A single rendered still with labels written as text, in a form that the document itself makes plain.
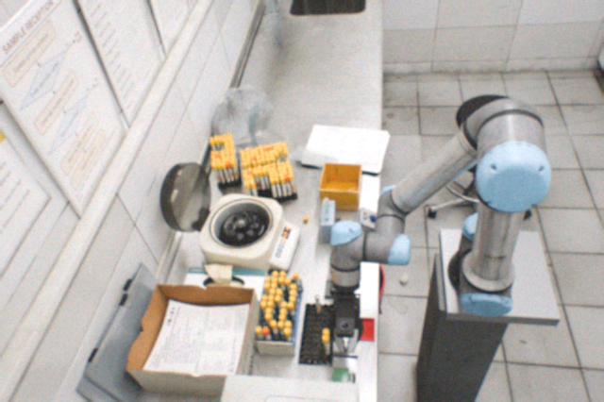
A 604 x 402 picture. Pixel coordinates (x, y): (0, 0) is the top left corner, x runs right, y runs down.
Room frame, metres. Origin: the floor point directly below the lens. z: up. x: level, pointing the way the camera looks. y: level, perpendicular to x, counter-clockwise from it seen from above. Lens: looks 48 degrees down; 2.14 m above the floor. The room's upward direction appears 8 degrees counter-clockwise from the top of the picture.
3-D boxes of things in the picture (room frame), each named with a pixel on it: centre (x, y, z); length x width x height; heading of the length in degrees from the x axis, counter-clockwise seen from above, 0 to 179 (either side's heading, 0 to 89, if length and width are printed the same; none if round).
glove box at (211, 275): (0.80, 0.28, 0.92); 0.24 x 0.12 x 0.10; 78
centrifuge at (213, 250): (0.97, 0.21, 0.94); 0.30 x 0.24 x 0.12; 69
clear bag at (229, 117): (1.52, 0.26, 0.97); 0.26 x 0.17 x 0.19; 9
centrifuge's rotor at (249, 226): (0.97, 0.22, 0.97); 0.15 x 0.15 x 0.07
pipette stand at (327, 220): (0.98, -0.05, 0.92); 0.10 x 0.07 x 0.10; 170
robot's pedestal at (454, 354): (0.73, -0.44, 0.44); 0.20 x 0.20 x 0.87; 78
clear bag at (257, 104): (1.68, 0.20, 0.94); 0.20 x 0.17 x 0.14; 140
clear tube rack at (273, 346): (0.68, 0.13, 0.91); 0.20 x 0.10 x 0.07; 168
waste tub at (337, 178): (1.13, -0.11, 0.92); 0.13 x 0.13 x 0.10; 75
